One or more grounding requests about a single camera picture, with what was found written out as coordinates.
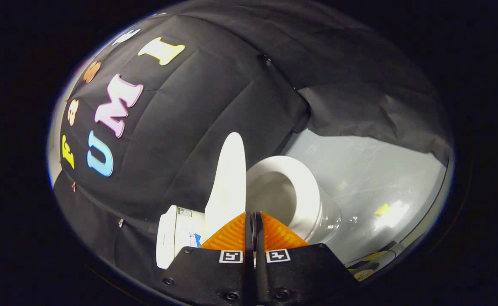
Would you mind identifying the white ceramic toilet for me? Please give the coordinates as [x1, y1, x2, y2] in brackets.
[156, 156, 342, 270]

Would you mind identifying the dark object with yellow part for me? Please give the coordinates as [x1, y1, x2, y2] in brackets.
[346, 251, 398, 282]

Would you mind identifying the white toilet seat ring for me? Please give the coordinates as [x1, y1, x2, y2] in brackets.
[246, 156, 322, 241]

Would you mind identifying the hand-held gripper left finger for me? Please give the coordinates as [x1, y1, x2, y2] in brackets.
[160, 211, 255, 306]

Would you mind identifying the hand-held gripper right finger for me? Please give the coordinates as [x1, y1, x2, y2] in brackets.
[255, 211, 359, 306]

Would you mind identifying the black backdrop cloth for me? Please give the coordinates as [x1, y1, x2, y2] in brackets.
[53, 2, 453, 289]

